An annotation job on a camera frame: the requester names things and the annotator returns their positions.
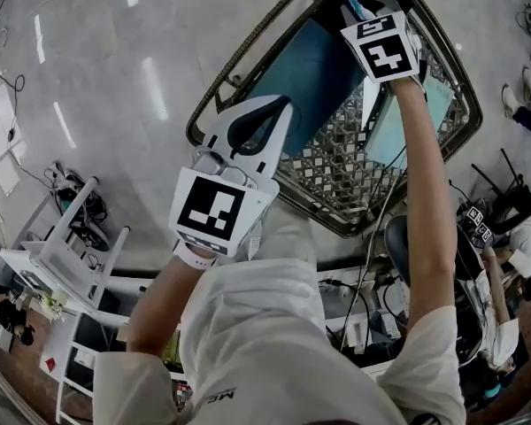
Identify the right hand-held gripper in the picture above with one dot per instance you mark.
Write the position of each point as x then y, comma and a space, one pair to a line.
385, 53

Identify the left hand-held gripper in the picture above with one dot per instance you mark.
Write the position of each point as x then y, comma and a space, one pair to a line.
208, 213

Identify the dark blue item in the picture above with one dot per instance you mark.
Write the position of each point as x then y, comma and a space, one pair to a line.
310, 73

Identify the woven rattan box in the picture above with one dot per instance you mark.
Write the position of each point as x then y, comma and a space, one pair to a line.
336, 180

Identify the light teal item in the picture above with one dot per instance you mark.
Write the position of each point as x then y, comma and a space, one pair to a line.
391, 135

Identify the person's right forearm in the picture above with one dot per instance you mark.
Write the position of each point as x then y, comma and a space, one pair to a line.
422, 193

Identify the person's left forearm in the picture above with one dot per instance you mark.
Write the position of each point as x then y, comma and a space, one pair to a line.
168, 299

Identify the person's beige trousers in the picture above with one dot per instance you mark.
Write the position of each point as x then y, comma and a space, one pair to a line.
287, 230

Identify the white wristband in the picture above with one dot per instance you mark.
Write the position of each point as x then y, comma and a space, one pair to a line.
194, 257

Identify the dark round chair seat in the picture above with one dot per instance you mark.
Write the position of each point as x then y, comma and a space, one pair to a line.
398, 246

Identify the white desk with power strips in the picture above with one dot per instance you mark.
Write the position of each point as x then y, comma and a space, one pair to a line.
349, 317

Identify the person's white shirt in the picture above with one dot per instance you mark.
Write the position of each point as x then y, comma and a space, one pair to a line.
256, 348

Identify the white wooden stool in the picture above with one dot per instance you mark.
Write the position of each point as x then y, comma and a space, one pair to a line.
66, 246

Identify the black folding stand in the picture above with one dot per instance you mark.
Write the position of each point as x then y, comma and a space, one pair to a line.
513, 202

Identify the white artificial flowers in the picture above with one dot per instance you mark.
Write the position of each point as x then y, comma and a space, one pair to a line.
53, 308

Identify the black device on shelf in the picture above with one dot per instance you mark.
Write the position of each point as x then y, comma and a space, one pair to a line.
9, 314

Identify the white shelf frame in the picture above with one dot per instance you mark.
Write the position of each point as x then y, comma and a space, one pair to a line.
77, 370

